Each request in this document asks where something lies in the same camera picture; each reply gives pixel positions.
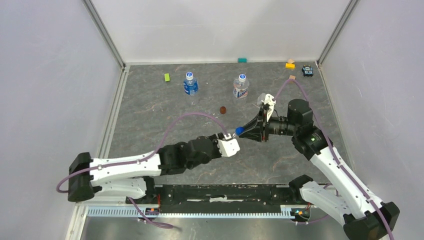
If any white blue bottle cap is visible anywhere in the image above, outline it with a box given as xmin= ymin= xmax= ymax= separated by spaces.
xmin=238 ymin=74 xmax=247 ymax=82

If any green block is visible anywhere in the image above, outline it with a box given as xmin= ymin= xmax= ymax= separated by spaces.
xmin=164 ymin=73 xmax=171 ymax=82

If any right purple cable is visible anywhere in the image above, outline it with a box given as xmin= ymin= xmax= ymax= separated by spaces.
xmin=273 ymin=78 xmax=397 ymax=240

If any white slotted cable duct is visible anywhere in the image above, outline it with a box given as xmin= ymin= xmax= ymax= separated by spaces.
xmin=87 ymin=206 xmax=305 ymax=220

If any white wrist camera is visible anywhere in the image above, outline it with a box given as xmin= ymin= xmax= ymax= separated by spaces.
xmin=217 ymin=133 xmax=240 ymax=157
xmin=257 ymin=93 xmax=276 ymax=121

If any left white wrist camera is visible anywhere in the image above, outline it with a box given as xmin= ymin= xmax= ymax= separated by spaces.
xmin=217 ymin=133 xmax=240 ymax=157

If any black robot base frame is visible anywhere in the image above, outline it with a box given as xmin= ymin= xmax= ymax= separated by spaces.
xmin=134 ymin=184 xmax=308 ymax=214

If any solid blue bottle cap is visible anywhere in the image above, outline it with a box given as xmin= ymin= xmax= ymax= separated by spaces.
xmin=235 ymin=126 xmax=245 ymax=136

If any red label clear bottle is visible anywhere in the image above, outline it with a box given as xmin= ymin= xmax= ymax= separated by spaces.
xmin=233 ymin=76 xmax=250 ymax=99

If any black blue toy car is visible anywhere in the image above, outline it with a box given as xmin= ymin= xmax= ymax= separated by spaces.
xmin=301 ymin=65 xmax=314 ymax=77

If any yellow block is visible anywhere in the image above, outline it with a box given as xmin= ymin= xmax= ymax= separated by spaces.
xmin=285 ymin=62 xmax=296 ymax=70

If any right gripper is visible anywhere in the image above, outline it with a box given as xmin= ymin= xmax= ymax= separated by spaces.
xmin=238 ymin=107 xmax=297 ymax=142

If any brown cylinder block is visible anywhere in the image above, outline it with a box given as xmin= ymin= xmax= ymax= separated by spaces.
xmin=219 ymin=106 xmax=227 ymax=115

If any blue label Pocari bottle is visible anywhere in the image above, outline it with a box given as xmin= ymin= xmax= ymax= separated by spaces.
xmin=183 ymin=76 xmax=199 ymax=96

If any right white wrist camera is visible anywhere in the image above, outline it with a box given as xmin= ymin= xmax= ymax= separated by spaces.
xmin=257 ymin=93 xmax=276 ymax=121

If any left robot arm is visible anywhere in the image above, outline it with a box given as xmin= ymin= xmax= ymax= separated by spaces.
xmin=67 ymin=133 xmax=240 ymax=204

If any white blue Pocari cap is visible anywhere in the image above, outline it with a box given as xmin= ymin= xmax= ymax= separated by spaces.
xmin=185 ymin=72 xmax=194 ymax=81

